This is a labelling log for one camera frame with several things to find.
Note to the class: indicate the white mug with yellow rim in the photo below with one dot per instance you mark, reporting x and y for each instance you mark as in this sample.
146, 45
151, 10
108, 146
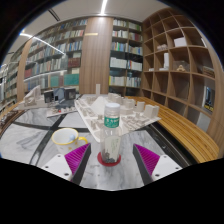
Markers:
65, 138

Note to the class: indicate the flat round red coaster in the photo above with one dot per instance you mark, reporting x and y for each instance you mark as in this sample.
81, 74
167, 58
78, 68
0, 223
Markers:
100, 160

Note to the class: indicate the ceiling light strips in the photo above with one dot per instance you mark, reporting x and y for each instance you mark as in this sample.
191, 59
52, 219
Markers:
103, 6

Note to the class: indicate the clear bottle with green label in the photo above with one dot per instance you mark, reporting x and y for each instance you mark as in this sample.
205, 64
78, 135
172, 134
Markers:
110, 140

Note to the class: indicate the wall bookshelf full of books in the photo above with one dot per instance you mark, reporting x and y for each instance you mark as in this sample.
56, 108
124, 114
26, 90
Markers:
60, 56

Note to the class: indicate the white stepped architectural model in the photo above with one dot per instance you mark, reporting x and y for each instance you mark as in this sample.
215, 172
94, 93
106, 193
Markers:
31, 98

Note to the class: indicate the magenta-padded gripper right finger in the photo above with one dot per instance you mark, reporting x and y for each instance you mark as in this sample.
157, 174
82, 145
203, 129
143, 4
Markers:
147, 157

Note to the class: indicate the curved wooden slatted bench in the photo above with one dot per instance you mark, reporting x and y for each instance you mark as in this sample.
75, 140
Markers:
186, 130

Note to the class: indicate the large white city model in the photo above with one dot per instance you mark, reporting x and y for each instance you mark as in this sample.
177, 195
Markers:
133, 115

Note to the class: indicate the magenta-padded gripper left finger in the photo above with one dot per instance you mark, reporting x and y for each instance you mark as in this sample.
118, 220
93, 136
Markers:
77, 157

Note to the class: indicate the wooden cubby shelf unit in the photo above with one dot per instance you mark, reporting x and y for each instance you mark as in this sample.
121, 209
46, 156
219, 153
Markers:
180, 56

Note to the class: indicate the dark grey building model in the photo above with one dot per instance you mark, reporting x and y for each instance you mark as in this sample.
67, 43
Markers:
61, 96

